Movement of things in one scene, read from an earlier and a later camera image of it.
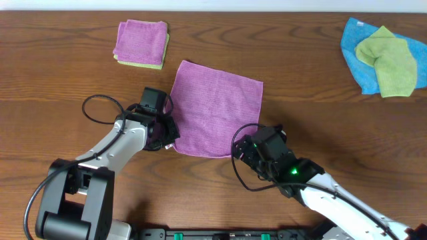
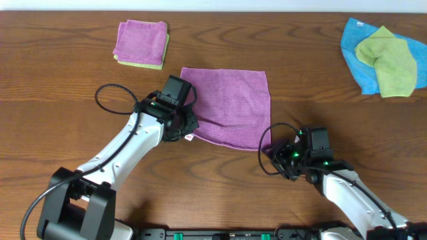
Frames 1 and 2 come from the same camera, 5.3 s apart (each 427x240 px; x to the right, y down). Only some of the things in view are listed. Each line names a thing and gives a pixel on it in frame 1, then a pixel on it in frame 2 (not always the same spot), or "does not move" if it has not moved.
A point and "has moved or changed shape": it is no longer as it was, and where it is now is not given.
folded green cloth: [155, 67] does not move
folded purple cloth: [141, 41] does not move
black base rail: [296, 234] does not move
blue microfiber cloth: [363, 74] does not move
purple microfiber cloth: [213, 109] has moved or changed shape
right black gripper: [243, 144] to [278, 151]
